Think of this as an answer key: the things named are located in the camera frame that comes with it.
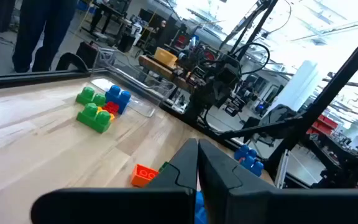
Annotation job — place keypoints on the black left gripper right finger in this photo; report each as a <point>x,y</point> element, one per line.
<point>259,205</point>

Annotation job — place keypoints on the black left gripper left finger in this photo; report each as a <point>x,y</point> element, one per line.
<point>120,205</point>

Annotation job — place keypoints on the yellow block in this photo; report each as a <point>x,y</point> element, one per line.
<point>112,117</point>

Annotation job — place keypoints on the small orange block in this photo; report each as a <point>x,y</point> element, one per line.
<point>141,175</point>

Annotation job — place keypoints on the white column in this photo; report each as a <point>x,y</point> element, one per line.
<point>300,84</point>

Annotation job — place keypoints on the large green block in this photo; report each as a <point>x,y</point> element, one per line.
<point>93,119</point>
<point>87,95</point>

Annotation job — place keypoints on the large blue block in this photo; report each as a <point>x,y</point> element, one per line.
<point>118,98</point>
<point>249,161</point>

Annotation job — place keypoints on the small green block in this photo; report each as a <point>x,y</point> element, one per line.
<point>163,166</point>

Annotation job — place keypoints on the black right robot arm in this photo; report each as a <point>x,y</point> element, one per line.
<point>216,84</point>

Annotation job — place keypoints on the yellow cardboard box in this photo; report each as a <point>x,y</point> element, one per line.
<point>165,57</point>

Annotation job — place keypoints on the desktop computer with lights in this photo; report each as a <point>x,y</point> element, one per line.
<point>87,54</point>

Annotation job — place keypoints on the small blue block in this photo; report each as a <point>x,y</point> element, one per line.
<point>200,211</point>

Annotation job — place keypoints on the red storage bins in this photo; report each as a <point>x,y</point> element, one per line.
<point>325,123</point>

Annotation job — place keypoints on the red block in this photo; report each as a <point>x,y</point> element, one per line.
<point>111,108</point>

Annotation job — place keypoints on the wooden workbench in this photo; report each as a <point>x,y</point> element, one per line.
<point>157,70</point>

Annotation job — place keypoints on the clear plastic bin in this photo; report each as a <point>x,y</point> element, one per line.
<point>145,102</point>

